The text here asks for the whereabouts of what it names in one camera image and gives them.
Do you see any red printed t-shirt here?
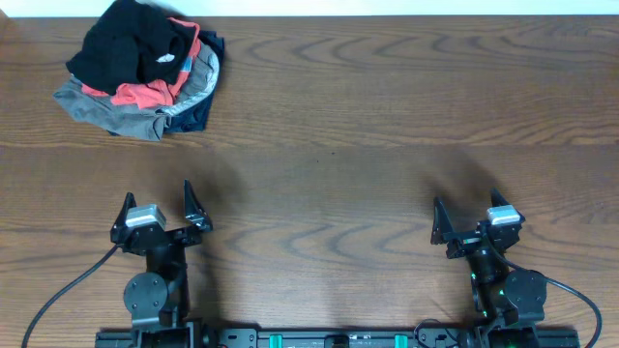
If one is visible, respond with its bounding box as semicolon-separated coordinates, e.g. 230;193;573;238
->
81;17;201;109

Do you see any dark navy folded garment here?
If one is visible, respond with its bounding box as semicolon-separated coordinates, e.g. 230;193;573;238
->
163;31;225;133

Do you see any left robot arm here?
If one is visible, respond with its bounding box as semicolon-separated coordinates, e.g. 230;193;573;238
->
95;180;217;348

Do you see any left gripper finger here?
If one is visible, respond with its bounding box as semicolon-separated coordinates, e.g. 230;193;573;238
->
111;192;136;232
184;179;212;231

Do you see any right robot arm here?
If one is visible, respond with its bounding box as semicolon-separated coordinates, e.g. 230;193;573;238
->
430;189;546;347

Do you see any grey folded garment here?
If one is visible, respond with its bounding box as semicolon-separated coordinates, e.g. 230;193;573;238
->
52;42;221;143

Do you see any black t-shirt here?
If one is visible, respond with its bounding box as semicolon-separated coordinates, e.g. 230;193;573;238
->
66;0;198;95

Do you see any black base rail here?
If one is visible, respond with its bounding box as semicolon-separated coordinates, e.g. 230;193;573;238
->
95;326;580;348

